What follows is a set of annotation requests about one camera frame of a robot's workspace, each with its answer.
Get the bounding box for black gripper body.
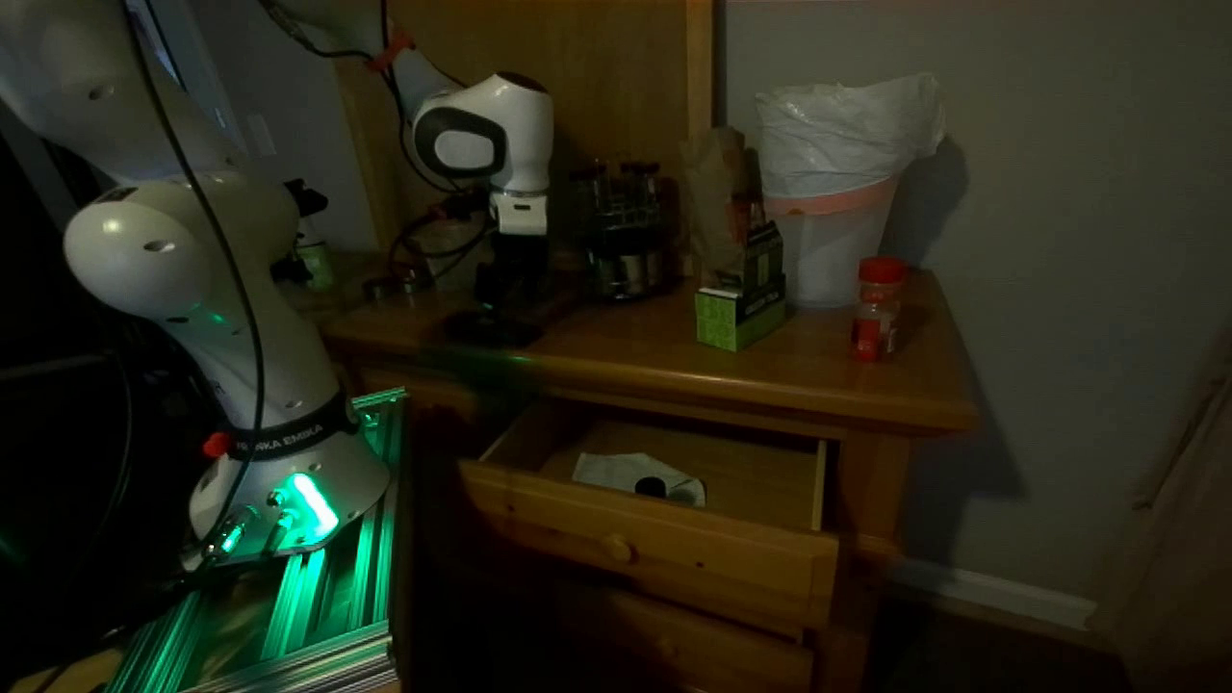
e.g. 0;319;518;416
476;229;554;301

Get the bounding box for items inside drawer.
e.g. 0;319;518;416
568;445;713;512

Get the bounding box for open wooden drawer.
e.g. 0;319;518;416
458;396;843;634

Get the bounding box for closed wooden drawer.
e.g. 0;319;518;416
535;582;825;693

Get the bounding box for small green object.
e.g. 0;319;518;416
295;242;339;296

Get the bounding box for green cardboard box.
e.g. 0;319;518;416
688;223;792;356

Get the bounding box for wooden headboard panel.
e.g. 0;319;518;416
334;0;719;265

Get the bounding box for brown paper bag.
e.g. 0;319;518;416
676;122;772;294

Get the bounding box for wooden nightstand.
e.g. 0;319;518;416
312;262;986;693

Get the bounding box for bin with white bag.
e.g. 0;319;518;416
749;73;955;312

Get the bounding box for red capped spice bottle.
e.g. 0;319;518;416
847;255;912;364

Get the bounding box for white baseboard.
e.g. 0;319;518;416
897;555;1109;638

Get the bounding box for brown wooden door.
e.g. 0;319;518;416
1100;356;1232;693

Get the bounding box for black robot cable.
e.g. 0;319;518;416
118;0;272;543

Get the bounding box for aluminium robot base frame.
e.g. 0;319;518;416
100;381;417;693

